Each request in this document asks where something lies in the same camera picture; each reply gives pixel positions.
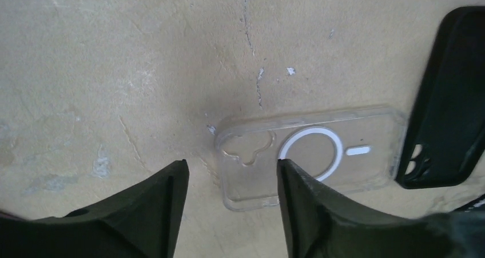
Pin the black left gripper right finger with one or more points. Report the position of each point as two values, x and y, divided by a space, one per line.
320 222

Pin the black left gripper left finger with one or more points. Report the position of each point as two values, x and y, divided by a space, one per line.
140 221

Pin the clear magsafe phone case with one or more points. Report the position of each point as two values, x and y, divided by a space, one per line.
353 150

